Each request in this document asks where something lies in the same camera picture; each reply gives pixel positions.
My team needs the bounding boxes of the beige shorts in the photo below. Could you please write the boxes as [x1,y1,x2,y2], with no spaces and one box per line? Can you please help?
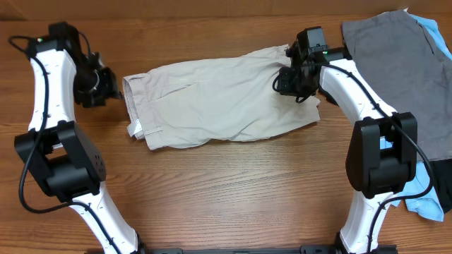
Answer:
[122,44,320,150]

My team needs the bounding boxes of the light blue garment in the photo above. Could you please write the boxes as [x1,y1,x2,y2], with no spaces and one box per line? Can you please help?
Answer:
[381,11,451,222]

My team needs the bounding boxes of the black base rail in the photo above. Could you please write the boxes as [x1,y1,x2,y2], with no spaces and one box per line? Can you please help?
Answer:
[84,243,400,254]

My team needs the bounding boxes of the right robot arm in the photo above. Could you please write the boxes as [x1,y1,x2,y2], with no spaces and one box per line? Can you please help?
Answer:
[273,27,417,254]

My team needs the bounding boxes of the grey shorts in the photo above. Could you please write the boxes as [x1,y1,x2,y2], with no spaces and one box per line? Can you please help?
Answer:
[342,11,451,160]

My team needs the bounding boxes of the black garment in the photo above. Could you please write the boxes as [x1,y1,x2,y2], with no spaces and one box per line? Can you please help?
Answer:
[317,86,452,214]

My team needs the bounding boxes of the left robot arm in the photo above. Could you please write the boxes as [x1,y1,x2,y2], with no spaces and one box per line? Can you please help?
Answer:
[14,22,148,253]

